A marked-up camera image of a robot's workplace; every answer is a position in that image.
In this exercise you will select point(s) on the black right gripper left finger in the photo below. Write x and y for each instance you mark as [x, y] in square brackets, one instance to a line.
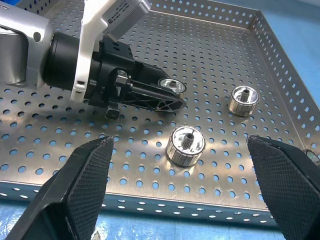
[82, 185]

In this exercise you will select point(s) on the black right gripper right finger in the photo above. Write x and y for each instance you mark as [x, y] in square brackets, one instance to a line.
[287, 190]

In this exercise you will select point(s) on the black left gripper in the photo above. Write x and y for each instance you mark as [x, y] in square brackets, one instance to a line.
[107, 62]

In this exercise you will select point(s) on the metal roller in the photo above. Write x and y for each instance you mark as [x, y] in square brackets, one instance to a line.
[182, 157]
[179, 86]
[240, 107]

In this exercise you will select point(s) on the perforated steel tray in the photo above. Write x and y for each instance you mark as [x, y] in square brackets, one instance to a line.
[200, 50]

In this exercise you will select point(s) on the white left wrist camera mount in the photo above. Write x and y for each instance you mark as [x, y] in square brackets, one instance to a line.
[86, 50]

